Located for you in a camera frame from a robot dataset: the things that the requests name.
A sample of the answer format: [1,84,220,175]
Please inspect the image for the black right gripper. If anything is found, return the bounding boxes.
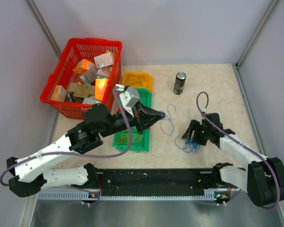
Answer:
[182,120,212,146]

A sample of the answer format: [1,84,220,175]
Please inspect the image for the grey slotted cable duct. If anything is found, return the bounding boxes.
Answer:
[37,190,230,201]

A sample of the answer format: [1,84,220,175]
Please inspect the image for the dark drink can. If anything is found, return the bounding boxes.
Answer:
[173,72,186,95]

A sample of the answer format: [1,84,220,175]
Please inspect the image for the red plastic basket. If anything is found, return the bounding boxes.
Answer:
[40,38,122,120]

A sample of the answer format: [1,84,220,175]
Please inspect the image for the green plastic bin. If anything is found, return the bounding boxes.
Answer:
[112,127,150,153]
[137,88,152,108]

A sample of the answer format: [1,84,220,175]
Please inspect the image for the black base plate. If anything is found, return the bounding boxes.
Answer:
[93,168,227,197]

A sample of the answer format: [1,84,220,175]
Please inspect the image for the brown cardboard box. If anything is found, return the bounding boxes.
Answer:
[68,83,95,98]

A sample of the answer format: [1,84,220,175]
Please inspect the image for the green plastic bin lower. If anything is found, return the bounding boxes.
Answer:
[112,127,150,153]

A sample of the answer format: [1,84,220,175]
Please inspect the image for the bright orange box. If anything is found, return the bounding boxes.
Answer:
[95,78,108,101]

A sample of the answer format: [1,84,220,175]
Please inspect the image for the yellow wires in bin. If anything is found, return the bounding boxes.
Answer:
[115,130,145,146]

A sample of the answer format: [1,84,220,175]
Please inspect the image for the yellow box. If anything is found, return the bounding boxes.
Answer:
[51,85,67,102]

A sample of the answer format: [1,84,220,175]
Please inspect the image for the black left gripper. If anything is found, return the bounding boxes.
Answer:
[99,102,166,138]

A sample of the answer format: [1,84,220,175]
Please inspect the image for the pink white box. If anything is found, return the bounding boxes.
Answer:
[94,52,115,69]

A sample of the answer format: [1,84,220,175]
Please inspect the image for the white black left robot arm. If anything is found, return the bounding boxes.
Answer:
[6,102,165,197]

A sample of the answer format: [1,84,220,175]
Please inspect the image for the yellow plastic bin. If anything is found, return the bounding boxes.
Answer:
[122,72,153,93]

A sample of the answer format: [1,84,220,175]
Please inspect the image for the green plastic bin upper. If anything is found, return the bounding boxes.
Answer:
[137,88,152,108]

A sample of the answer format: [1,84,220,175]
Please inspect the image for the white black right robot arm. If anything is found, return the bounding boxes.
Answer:
[182,113,284,207]

